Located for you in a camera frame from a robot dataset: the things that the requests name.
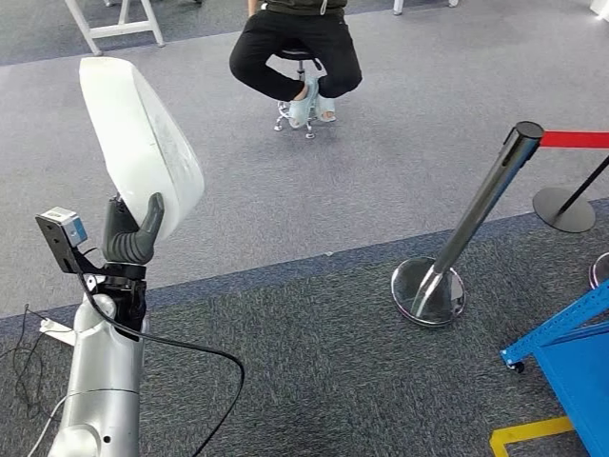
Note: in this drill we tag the black thin-pole stanchion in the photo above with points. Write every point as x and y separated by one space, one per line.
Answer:
564 211

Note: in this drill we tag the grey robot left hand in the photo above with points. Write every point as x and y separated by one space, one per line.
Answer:
126 243

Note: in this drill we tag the white trestle frame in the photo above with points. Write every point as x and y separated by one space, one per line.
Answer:
399 5
118 28

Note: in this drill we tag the white power strip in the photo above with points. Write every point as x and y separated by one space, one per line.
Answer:
54 331

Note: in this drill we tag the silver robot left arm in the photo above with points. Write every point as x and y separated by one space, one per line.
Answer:
105 378

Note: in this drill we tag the yellow floor tape square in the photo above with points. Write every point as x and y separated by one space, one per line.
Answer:
528 432

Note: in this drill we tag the person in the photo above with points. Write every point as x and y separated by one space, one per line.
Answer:
285 44

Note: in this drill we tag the white curved plastic part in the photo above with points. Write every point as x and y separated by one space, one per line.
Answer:
138 145

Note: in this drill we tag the blue metal shelf rack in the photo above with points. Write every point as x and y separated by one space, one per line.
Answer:
580 391

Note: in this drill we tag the red barrier belt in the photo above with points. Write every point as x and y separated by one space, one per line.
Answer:
576 139

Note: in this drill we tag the black swivel stool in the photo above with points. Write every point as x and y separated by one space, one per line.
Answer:
293 52

